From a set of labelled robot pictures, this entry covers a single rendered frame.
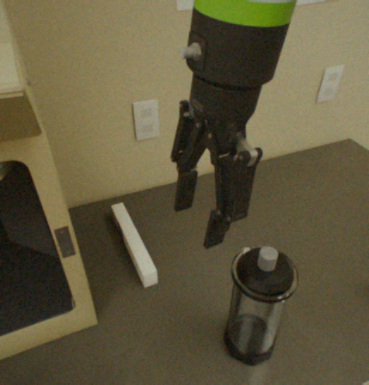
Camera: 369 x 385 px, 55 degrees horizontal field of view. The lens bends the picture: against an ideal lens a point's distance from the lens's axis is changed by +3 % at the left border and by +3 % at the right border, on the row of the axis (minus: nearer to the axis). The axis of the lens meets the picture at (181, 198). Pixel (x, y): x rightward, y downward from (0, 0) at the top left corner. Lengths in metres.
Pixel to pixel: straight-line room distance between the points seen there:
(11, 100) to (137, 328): 0.56
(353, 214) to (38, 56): 0.91
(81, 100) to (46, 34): 0.16
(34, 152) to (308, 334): 0.63
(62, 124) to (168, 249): 0.42
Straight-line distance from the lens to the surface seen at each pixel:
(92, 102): 0.96
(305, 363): 0.80
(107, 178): 1.09
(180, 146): 0.49
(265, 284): 0.57
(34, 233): 0.83
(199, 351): 0.77
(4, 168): 0.59
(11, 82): 0.35
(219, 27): 0.34
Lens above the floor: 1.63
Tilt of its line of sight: 40 degrees down
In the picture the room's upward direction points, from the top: straight up
